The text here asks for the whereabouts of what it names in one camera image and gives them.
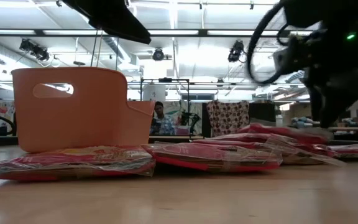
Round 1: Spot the black cabinet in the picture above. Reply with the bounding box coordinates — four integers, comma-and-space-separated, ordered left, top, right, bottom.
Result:
248, 101, 277, 131

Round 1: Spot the black metal rack frame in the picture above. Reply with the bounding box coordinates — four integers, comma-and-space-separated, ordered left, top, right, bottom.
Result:
140, 77, 191, 138

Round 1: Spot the brown polka-dot cloth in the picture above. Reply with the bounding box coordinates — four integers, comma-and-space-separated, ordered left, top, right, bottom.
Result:
206, 100, 250, 138

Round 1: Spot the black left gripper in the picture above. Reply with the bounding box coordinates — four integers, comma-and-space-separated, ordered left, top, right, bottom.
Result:
62, 0, 152, 44

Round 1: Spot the black overhead frame beam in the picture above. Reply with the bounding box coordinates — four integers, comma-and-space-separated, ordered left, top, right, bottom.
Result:
0, 28, 287, 39

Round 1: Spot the wooden background table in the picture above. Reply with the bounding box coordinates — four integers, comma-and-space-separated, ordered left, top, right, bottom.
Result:
328, 125, 358, 133

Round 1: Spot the black aluminium table frame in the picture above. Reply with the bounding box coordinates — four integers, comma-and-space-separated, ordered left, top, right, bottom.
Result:
0, 133, 358, 146

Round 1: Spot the person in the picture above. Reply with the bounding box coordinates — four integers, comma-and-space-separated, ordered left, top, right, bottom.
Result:
149, 101, 177, 136

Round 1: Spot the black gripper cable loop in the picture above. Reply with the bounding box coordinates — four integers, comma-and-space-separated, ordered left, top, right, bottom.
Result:
246, 0, 292, 86

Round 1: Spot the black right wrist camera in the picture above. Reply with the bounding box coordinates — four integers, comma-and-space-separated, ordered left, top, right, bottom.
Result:
273, 43, 298, 75

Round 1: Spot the pink storage bin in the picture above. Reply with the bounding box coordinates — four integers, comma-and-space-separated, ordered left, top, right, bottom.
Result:
174, 124, 192, 136

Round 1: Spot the orange plastic basket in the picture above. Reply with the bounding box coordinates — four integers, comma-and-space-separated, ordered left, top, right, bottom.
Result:
11, 66, 157, 154

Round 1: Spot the white box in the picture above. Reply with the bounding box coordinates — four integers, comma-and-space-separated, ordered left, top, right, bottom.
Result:
142, 83, 167, 102

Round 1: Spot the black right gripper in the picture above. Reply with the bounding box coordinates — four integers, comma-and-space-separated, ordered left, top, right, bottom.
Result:
273, 27, 358, 128

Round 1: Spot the leaf patterned panel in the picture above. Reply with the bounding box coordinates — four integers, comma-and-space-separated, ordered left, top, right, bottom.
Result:
154, 100, 203, 136

